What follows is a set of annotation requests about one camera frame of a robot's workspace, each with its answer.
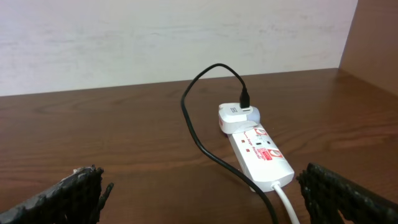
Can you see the white USB charger adapter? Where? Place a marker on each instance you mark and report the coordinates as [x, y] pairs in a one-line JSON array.
[[234, 119]]

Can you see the wooden side panel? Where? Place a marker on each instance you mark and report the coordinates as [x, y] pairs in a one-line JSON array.
[[370, 52]]

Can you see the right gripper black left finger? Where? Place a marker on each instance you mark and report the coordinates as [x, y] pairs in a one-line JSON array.
[[76, 199]]

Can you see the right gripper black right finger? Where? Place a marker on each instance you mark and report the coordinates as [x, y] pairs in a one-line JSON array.
[[331, 198]]

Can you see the white power strip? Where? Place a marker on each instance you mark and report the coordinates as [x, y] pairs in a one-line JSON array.
[[260, 159]]

